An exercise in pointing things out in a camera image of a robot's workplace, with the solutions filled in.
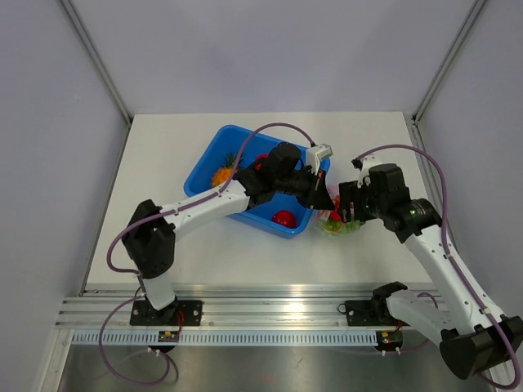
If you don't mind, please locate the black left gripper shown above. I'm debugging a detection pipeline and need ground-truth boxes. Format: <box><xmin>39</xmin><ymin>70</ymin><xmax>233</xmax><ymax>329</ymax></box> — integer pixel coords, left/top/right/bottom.
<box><xmin>274</xmin><ymin>165</ymin><xmax>335</xmax><ymax>211</ymax></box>

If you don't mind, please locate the red toy apple top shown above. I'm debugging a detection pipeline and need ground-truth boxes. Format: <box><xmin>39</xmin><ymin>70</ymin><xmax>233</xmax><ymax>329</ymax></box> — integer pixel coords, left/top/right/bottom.
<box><xmin>329</xmin><ymin>195</ymin><xmax>345</xmax><ymax>223</ymax></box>

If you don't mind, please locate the red toy apple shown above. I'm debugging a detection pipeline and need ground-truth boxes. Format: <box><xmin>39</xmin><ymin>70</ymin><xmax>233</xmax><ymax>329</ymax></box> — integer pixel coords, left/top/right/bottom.
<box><xmin>329</xmin><ymin>195</ymin><xmax>345</xmax><ymax>223</ymax></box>
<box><xmin>271</xmin><ymin>210</ymin><xmax>297</xmax><ymax>229</ymax></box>
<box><xmin>255</xmin><ymin>154</ymin><xmax>268</xmax><ymax>163</ymax></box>

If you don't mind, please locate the clear zip bag orange zipper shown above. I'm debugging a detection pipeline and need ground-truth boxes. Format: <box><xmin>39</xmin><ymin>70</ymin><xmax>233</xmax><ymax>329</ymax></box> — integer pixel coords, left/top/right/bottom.
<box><xmin>315</xmin><ymin>185</ymin><xmax>364</xmax><ymax>237</ymax></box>

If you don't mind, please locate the green toy lettuce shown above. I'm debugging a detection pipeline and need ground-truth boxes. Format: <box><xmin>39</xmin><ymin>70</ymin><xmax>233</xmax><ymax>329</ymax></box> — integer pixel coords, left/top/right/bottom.
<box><xmin>319</xmin><ymin>219</ymin><xmax>364</xmax><ymax>237</ymax></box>

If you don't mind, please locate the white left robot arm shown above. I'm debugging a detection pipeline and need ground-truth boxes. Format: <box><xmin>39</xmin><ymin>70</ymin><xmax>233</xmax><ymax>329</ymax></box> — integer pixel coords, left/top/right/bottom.
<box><xmin>122</xmin><ymin>142</ymin><xmax>334</xmax><ymax>325</ymax></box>

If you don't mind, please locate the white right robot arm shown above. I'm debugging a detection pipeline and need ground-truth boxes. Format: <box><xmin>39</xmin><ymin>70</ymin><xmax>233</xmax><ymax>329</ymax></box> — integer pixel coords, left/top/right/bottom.
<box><xmin>339</xmin><ymin>158</ymin><xmax>522</xmax><ymax>380</ymax></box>

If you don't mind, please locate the red toy apple bottom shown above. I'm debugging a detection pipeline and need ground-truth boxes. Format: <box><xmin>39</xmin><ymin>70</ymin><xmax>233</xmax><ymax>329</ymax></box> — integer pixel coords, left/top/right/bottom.
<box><xmin>271</xmin><ymin>210</ymin><xmax>297</xmax><ymax>229</ymax></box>

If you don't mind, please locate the blue plastic bin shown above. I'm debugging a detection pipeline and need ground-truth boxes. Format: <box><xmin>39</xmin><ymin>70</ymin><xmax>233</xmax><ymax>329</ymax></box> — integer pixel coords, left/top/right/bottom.
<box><xmin>184</xmin><ymin>125</ymin><xmax>312</xmax><ymax>239</ymax></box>

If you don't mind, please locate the toy pineapple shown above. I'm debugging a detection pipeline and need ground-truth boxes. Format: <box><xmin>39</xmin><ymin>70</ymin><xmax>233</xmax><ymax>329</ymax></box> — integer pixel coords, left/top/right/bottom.
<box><xmin>210</xmin><ymin>153</ymin><xmax>244</xmax><ymax>188</ymax></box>

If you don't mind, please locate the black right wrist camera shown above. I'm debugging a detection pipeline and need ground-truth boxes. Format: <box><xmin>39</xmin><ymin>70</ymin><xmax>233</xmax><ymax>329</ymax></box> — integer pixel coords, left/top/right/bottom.
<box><xmin>351</xmin><ymin>154</ymin><xmax>382</xmax><ymax>188</ymax></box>

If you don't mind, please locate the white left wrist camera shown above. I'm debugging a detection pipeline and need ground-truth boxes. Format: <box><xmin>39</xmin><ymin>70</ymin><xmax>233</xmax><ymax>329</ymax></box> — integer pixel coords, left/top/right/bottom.
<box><xmin>306</xmin><ymin>144</ymin><xmax>333</xmax><ymax>175</ymax></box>

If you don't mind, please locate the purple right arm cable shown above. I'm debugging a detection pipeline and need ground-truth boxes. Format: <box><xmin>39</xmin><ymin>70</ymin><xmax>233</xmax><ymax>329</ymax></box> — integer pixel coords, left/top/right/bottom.
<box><xmin>351</xmin><ymin>144</ymin><xmax>520</xmax><ymax>388</ymax></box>

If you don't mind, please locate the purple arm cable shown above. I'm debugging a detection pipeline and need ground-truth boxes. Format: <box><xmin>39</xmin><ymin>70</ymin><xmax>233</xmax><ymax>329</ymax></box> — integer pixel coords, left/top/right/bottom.
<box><xmin>99</xmin><ymin>121</ymin><xmax>318</xmax><ymax>385</ymax></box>
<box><xmin>351</xmin><ymin>144</ymin><xmax>520</xmax><ymax>388</ymax></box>

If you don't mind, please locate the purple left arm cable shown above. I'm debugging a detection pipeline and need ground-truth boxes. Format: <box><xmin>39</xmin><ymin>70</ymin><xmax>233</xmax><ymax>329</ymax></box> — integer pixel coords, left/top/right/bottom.
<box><xmin>99</xmin><ymin>121</ymin><xmax>318</xmax><ymax>385</ymax></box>

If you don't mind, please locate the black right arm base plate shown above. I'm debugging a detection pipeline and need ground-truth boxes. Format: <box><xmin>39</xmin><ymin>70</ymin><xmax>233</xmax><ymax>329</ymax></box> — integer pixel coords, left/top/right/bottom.
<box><xmin>337</xmin><ymin>300</ymin><xmax>398</xmax><ymax>327</ymax></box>

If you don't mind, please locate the aluminium table rail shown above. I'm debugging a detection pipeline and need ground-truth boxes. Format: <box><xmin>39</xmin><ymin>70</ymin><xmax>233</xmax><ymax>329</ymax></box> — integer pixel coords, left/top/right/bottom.
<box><xmin>55</xmin><ymin>283</ymin><xmax>378</xmax><ymax>330</ymax></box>

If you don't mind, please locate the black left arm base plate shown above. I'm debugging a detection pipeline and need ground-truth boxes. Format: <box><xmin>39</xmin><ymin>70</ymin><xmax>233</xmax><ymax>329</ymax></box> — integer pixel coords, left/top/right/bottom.
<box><xmin>129</xmin><ymin>300</ymin><xmax>203</xmax><ymax>327</ymax></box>

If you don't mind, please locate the white slotted cable duct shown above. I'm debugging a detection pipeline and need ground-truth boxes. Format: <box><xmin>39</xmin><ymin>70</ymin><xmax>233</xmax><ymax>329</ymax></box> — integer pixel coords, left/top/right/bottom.
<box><xmin>72</xmin><ymin>330</ymin><xmax>378</xmax><ymax>347</ymax></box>

